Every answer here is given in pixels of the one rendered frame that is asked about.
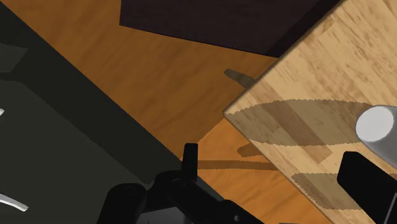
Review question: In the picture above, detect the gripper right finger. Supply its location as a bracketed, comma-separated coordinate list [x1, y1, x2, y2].
[337, 151, 397, 224]

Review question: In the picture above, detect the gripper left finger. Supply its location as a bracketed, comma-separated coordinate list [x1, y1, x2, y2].
[95, 143, 265, 224]

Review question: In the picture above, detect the grey cylinder with white end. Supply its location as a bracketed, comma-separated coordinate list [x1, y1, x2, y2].
[354, 104, 397, 170]

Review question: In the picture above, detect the light wooden table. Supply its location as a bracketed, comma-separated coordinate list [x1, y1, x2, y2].
[222, 0, 397, 224]

